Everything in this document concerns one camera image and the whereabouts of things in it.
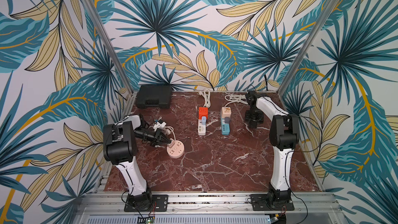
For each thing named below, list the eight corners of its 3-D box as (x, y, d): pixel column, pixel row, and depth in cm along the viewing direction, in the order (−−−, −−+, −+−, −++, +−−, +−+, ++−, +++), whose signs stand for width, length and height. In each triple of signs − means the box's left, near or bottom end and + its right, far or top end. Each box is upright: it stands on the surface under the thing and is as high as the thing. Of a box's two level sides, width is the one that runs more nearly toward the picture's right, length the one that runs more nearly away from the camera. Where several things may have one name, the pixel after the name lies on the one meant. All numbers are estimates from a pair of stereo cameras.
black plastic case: (136, 109, 110) (133, 103, 105) (142, 91, 122) (140, 84, 117) (169, 110, 111) (168, 104, 105) (172, 91, 122) (171, 85, 117)
